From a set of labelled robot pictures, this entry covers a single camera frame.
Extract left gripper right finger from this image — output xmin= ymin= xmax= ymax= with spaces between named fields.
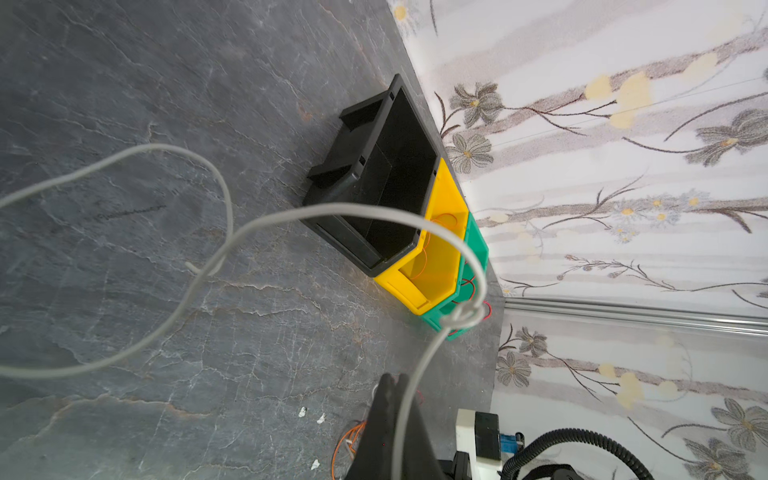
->
xmin=399 ymin=399 xmax=445 ymax=480

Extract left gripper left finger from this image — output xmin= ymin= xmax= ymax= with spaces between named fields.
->
xmin=345 ymin=373 xmax=396 ymax=480

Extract red orange white cables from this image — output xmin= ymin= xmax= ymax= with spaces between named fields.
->
xmin=329 ymin=389 xmax=427 ymax=480

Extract white cable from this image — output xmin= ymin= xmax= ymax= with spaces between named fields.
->
xmin=0 ymin=142 xmax=491 ymax=480

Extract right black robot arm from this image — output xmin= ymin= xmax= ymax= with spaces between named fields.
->
xmin=499 ymin=428 xmax=654 ymax=479

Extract white paper scrap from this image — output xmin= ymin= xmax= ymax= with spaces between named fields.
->
xmin=298 ymin=406 xmax=327 ymax=448

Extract green plastic bin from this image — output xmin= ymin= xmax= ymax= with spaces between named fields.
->
xmin=420 ymin=214 xmax=489 ymax=331

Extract yellow plastic bin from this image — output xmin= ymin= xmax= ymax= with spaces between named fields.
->
xmin=374 ymin=160 xmax=469 ymax=315

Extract black plastic bin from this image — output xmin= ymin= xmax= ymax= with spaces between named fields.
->
xmin=303 ymin=75 xmax=439 ymax=277

